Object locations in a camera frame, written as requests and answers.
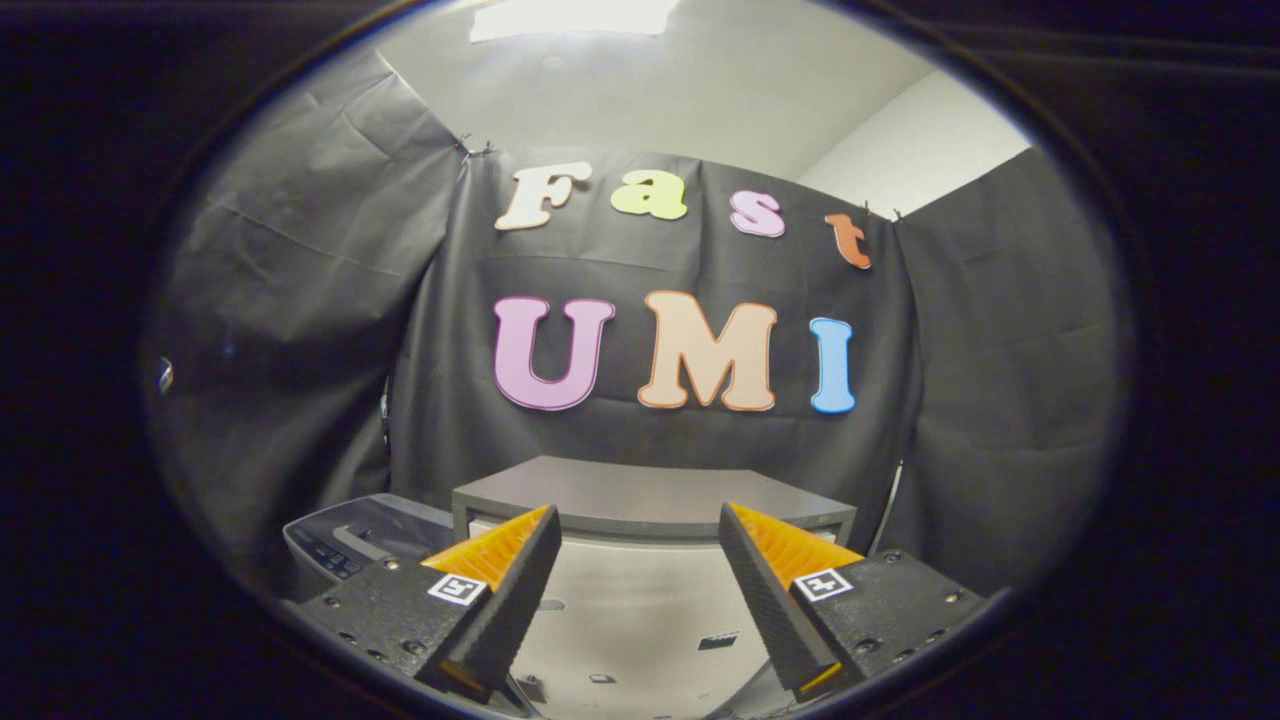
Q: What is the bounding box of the dark grey washing machine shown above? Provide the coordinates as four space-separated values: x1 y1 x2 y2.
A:
283 493 457 604

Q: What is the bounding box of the grey cabinet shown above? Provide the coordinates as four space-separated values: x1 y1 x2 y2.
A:
452 456 858 717

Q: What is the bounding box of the ceiling light panel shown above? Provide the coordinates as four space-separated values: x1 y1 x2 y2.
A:
470 0 681 43

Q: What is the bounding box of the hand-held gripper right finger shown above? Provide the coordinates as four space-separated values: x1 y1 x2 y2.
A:
718 502 991 701

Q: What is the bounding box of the black backdrop cloth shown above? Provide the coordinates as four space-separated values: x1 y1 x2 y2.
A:
145 50 1126 601

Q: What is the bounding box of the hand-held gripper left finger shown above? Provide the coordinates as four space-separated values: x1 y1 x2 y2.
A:
283 503 563 704

